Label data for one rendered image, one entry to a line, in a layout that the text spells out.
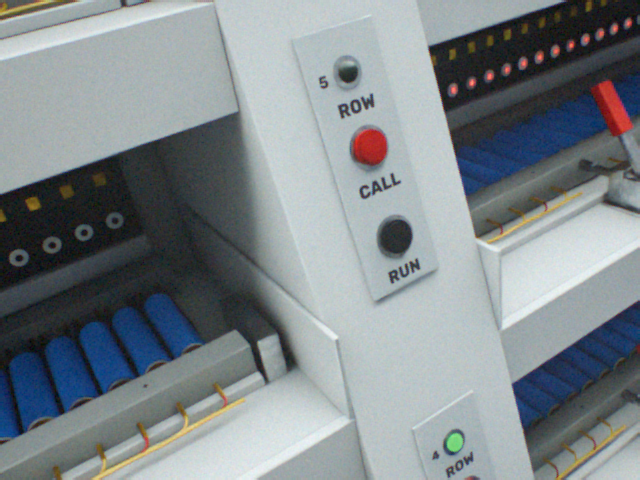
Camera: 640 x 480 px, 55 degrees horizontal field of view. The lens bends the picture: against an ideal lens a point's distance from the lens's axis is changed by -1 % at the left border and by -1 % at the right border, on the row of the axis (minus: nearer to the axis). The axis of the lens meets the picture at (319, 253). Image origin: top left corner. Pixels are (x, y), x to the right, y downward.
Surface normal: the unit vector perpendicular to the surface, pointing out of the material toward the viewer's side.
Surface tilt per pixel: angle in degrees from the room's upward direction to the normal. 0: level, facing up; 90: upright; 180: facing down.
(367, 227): 90
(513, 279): 16
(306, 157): 90
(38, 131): 106
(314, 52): 90
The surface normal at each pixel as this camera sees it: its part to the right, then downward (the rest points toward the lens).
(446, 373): 0.45, 0.12
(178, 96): 0.52, 0.36
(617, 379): -0.17, -0.84
